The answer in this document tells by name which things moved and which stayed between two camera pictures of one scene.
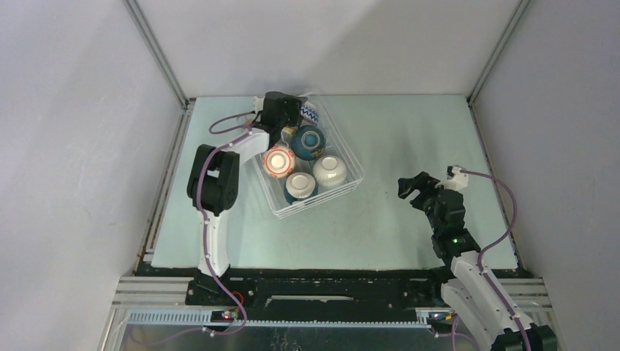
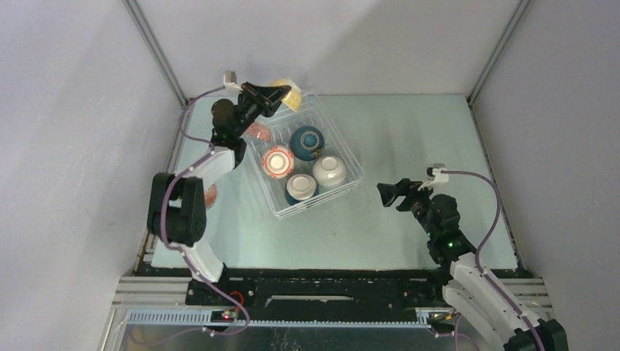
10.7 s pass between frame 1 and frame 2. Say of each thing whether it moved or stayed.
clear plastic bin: stayed
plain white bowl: stayed
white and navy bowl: stayed
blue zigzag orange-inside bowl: moved
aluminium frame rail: stayed
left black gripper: moved
